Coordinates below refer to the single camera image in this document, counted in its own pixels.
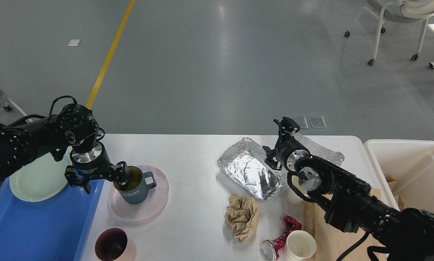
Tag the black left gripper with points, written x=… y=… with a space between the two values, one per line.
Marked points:
x=95 y=164

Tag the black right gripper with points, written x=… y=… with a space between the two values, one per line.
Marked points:
x=287 y=151

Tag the blue HOME mug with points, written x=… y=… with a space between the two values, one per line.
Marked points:
x=137 y=188

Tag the pink plate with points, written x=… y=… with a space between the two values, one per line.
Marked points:
x=153 y=203

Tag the pink mug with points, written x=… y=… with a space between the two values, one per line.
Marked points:
x=114 y=244

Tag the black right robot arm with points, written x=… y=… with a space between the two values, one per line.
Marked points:
x=406 y=235

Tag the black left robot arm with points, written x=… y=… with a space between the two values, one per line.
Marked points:
x=34 y=136

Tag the aluminium foil tray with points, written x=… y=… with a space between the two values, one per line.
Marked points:
x=244 y=163

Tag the green plate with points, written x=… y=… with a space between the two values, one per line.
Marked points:
x=41 y=179

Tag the blue plastic tray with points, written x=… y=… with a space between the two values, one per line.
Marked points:
x=55 y=229

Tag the crumpled brown paper ball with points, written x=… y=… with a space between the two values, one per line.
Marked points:
x=242 y=216

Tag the white paper cup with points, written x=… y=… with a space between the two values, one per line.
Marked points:
x=299 y=245

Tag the crushed red soda can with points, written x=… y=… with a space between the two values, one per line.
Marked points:
x=270 y=248

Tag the white plastic bin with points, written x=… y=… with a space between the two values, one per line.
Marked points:
x=405 y=168

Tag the white office chair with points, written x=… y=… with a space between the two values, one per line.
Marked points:
x=397 y=11

